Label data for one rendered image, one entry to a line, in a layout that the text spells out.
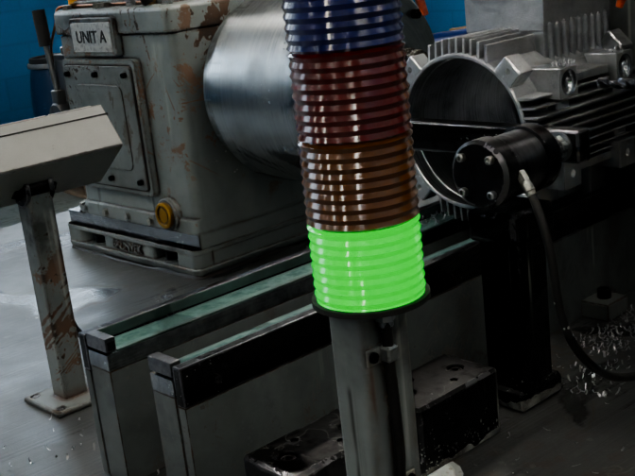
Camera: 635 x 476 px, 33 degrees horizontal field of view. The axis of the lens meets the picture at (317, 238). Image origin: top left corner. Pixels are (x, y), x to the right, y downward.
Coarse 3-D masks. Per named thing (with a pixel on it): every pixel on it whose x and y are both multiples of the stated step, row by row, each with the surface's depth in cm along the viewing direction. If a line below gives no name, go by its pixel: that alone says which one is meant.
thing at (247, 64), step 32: (256, 0) 132; (224, 32) 131; (256, 32) 127; (416, 32) 131; (224, 64) 130; (256, 64) 125; (224, 96) 130; (256, 96) 126; (288, 96) 121; (224, 128) 133; (256, 128) 128; (288, 128) 123; (256, 160) 133; (288, 160) 128
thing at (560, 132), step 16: (416, 128) 108; (432, 128) 107; (448, 128) 105; (464, 128) 103; (480, 128) 102; (496, 128) 101; (560, 128) 96; (576, 128) 95; (416, 144) 109; (432, 144) 107; (448, 144) 106; (576, 144) 95; (576, 160) 95
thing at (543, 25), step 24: (480, 0) 111; (504, 0) 109; (528, 0) 107; (552, 0) 107; (576, 0) 110; (600, 0) 112; (480, 24) 112; (504, 24) 110; (528, 24) 108; (552, 24) 107; (576, 24) 110; (600, 24) 113; (552, 48) 107; (576, 48) 111
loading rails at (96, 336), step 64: (448, 256) 97; (576, 256) 112; (128, 320) 90; (192, 320) 91; (256, 320) 96; (320, 320) 87; (448, 320) 98; (128, 384) 87; (192, 384) 79; (256, 384) 83; (320, 384) 88; (128, 448) 88; (192, 448) 80; (256, 448) 84
